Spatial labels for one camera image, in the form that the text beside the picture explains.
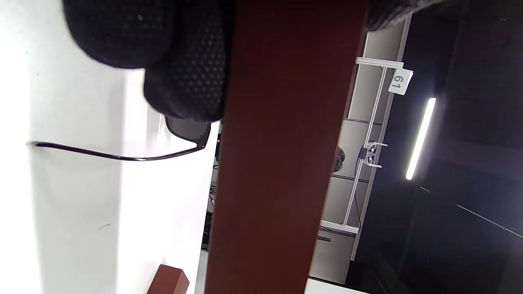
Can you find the person's left hand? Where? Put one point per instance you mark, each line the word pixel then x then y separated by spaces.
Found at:
pixel 184 61

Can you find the black sunglasses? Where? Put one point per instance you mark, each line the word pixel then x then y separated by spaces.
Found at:
pixel 188 130

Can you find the brown storage box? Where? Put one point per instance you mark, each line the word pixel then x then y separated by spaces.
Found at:
pixel 167 281
pixel 278 163

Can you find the white headset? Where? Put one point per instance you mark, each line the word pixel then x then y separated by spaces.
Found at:
pixel 372 157

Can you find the white paper tag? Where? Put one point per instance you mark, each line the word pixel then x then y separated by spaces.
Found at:
pixel 400 81

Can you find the ceiling light strip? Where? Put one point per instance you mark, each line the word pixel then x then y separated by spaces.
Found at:
pixel 421 139

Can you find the aluminium frame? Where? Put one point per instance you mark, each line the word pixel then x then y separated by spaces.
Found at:
pixel 376 62

